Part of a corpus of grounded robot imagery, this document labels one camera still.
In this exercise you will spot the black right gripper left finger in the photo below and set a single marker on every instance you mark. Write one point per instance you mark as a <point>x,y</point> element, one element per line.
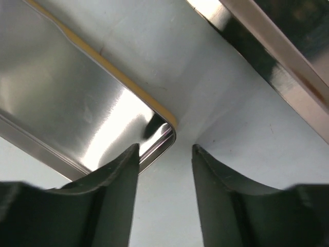
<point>95,210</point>

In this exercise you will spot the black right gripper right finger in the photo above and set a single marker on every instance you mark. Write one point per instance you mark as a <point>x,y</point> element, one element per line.
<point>235,210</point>

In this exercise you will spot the small steel tin lid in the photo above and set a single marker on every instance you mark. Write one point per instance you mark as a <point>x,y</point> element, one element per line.
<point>66,105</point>

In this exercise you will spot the large steel baking tray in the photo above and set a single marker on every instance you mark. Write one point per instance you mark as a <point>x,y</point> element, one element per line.
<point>286,42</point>

